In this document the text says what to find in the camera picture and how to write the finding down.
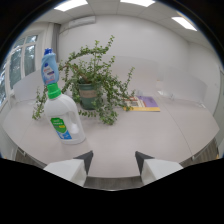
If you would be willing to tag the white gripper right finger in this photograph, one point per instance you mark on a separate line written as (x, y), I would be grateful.
(156, 168)

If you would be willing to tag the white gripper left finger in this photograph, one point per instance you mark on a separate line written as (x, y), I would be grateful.
(71, 168)

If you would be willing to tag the white bottle with green cap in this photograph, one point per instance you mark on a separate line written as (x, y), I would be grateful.
(64, 118)

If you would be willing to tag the blue fabric softener bottle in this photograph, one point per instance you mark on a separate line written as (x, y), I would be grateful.
(49, 69)

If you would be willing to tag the purple and yellow book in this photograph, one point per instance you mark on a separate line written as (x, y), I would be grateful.
(144, 103)

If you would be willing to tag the green plant pot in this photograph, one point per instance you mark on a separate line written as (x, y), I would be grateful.
(88, 96)

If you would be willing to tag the white desk divider panel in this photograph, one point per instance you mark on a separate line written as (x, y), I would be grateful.
(180, 84)
(28, 87)

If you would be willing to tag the green leafy plant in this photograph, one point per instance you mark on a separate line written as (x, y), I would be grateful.
(96, 75)

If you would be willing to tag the window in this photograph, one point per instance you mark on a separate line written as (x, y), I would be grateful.
(18, 65)

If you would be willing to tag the ceiling light panel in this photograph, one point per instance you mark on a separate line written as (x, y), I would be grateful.
(70, 4)
(184, 23)
(138, 2)

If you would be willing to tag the wall air conditioner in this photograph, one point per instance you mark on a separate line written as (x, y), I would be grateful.
(77, 23)

